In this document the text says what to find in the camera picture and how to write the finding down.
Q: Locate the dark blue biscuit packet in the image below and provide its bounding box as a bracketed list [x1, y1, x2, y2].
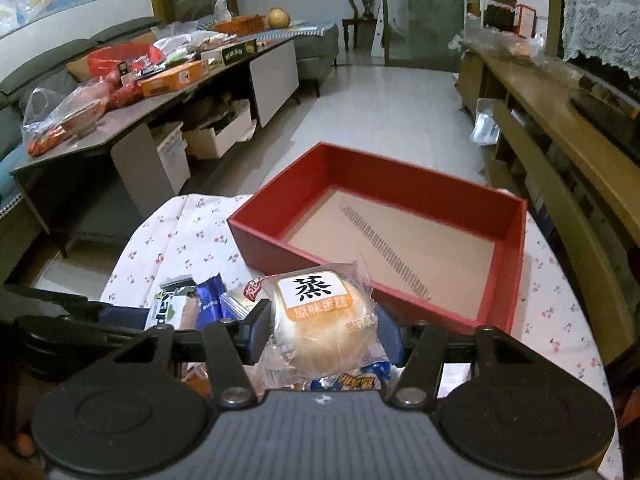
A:
[195, 274, 236, 330]

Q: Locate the green white snack packet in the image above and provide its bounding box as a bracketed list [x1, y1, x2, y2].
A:
[144, 275, 201, 330]

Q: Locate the steamed cake snack packet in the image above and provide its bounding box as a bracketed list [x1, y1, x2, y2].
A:
[248, 257, 388, 393]

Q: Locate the blue coconut snack packet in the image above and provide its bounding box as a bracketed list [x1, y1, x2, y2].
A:
[304, 361, 402, 392]

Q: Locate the red cardboard box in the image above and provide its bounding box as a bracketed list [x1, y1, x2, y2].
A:
[229, 143, 526, 334]

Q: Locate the cherry print tablecloth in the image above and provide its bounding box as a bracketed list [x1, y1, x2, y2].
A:
[98, 192, 624, 480]

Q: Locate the white storage bin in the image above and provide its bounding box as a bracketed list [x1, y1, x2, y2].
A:
[183, 99, 257, 159]

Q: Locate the plastic bag of fruit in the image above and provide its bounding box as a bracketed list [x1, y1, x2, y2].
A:
[21, 76, 144, 157]

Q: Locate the grey coffee table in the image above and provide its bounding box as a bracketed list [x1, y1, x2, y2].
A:
[11, 39, 298, 250]

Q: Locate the orange flat box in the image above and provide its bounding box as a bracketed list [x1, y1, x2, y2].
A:
[139, 60, 209, 98]

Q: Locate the red plastic basin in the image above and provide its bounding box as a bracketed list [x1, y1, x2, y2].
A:
[87, 44, 165, 78]

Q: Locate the orange basket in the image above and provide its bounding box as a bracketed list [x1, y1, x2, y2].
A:
[214, 14, 266, 37]

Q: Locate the wooden chair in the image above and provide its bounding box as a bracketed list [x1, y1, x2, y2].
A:
[342, 0, 378, 51]

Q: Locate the round yellow pomelo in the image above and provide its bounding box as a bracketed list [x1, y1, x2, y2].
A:
[267, 8, 291, 29]

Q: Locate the white lace cover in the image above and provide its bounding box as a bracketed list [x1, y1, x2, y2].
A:
[562, 0, 639, 78]

